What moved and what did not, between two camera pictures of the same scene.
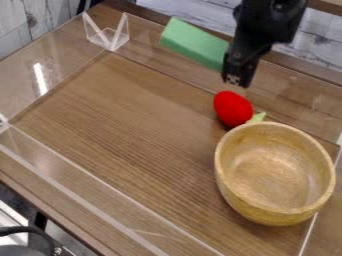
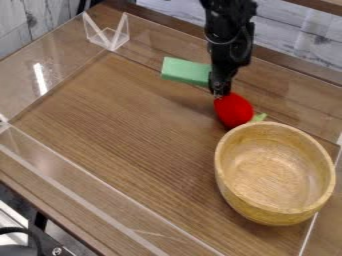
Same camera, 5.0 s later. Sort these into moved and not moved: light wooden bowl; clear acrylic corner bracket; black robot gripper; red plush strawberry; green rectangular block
Moved: black robot gripper; green rectangular block
Not moved: clear acrylic corner bracket; red plush strawberry; light wooden bowl
